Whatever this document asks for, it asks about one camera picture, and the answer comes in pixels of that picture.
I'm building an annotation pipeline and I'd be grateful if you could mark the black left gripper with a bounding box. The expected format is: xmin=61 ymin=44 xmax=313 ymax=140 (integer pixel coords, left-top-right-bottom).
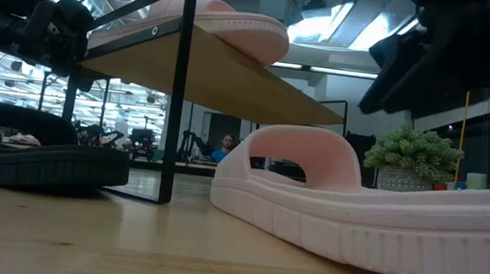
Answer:
xmin=0 ymin=0 xmax=95 ymax=80

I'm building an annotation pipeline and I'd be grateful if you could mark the long ceiling light bar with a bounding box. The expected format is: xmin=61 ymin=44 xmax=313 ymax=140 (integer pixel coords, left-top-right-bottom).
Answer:
xmin=269 ymin=61 xmax=379 ymax=81

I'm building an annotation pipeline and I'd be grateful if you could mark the person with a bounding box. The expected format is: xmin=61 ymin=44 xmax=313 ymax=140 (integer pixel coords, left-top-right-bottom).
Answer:
xmin=210 ymin=132 xmax=238 ymax=165

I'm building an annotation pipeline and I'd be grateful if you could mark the black equipment stand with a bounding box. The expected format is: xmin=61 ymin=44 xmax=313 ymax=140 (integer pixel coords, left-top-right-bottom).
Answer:
xmin=248 ymin=154 xmax=310 ymax=182

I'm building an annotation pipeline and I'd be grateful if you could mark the pink slide sandal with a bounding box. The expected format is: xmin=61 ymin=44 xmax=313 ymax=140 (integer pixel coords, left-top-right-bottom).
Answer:
xmin=204 ymin=118 xmax=490 ymax=274
xmin=85 ymin=0 xmax=293 ymax=69

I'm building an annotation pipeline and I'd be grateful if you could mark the black-framed wooden shelf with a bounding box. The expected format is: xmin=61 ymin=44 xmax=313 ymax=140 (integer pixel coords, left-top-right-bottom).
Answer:
xmin=56 ymin=0 xmax=356 ymax=219

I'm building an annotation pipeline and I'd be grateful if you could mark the long yellow cable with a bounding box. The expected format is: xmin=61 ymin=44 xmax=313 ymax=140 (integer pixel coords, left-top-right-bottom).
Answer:
xmin=453 ymin=89 xmax=471 ymax=186

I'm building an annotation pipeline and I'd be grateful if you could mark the black upright panel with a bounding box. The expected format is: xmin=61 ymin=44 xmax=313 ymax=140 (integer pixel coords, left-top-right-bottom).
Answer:
xmin=342 ymin=131 xmax=380 ymax=188

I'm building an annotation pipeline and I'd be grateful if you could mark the dark background workstation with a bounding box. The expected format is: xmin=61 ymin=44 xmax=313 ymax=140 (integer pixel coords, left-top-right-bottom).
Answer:
xmin=128 ymin=127 xmax=158 ymax=148

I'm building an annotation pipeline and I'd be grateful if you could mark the green-white wipes canister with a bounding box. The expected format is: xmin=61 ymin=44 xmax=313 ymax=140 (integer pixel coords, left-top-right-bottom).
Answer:
xmin=466 ymin=171 xmax=487 ymax=191

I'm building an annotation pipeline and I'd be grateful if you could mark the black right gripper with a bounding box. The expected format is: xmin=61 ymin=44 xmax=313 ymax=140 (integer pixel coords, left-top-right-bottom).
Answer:
xmin=357 ymin=0 xmax=490 ymax=125

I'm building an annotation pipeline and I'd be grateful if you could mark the fluffy green plant in pot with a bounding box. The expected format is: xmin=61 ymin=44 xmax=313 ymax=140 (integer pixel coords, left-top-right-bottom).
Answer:
xmin=361 ymin=120 xmax=467 ymax=198

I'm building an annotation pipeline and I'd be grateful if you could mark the black slide sandal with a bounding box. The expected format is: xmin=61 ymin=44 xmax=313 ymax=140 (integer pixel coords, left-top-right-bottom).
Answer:
xmin=0 ymin=102 xmax=135 ymax=197

